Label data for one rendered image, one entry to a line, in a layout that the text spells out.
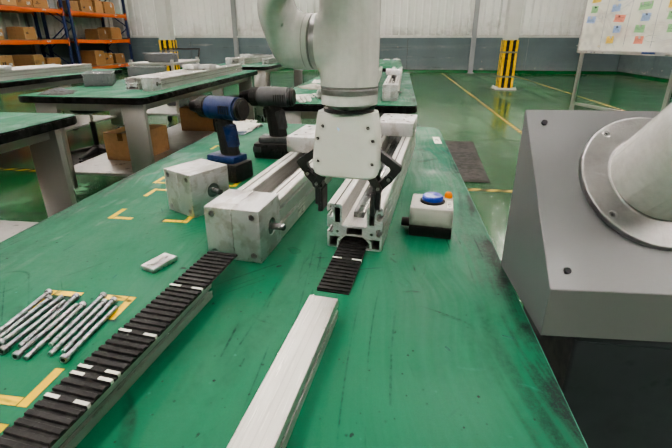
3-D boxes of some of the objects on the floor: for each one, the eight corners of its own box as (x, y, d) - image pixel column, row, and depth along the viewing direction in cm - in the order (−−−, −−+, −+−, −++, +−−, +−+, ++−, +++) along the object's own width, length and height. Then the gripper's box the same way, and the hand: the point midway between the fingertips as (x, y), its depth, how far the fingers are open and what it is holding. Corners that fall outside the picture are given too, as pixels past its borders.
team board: (551, 120, 619) (578, -28, 551) (580, 119, 629) (610, -27, 561) (641, 144, 482) (692, -50, 413) (676, 141, 492) (732, -48, 423)
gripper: (410, 99, 63) (404, 207, 69) (301, 95, 67) (304, 198, 73) (406, 107, 56) (399, 226, 62) (284, 102, 60) (289, 214, 66)
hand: (347, 204), depth 67 cm, fingers open, 8 cm apart
